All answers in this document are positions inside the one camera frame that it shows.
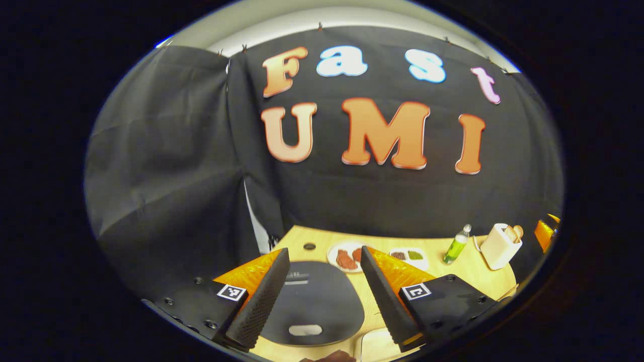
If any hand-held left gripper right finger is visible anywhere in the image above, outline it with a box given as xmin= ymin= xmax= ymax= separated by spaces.
xmin=360 ymin=245 xmax=506 ymax=352

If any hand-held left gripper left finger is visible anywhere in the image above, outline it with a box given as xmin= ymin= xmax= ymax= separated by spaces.
xmin=142 ymin=247 xmax=291 ymax=351

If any dark grey rice cooker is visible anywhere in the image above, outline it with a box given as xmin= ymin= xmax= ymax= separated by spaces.
xmin=259 ymin=260 xmax=365 ymax=347

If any white toaster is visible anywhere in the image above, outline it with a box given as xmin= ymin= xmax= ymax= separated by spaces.
xmin=479 ymin=223 xmax=524 ymax=270

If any white divided bean dish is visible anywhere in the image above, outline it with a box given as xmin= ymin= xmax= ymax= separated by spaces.
xmin=388 ymin=247 xmax=430 ymax=271

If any white round plate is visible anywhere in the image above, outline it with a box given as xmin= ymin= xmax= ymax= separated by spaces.
xmin=327 ymin=242 xmax=370 ymax=273

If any green drink bottle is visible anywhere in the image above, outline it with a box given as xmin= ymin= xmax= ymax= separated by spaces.
xmin=442 ymin=224 xmax=472 ymax=265

